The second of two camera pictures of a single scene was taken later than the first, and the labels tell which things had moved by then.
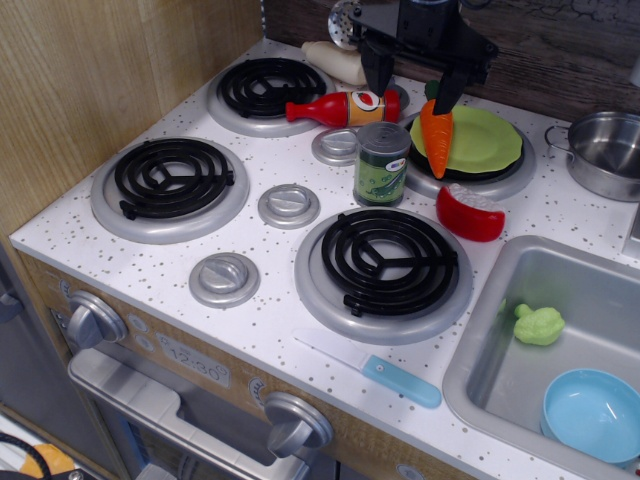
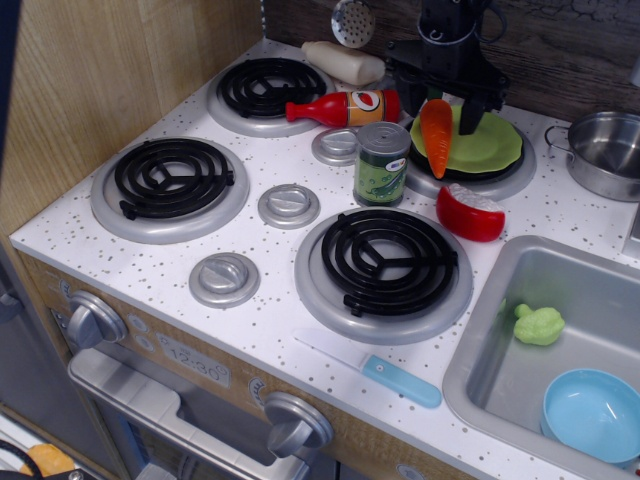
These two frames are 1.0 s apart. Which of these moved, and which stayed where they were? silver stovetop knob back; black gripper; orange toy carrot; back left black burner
Moved: black gripper
Stayed: orange toy carrot; silver stovetop knob back; back left black burner
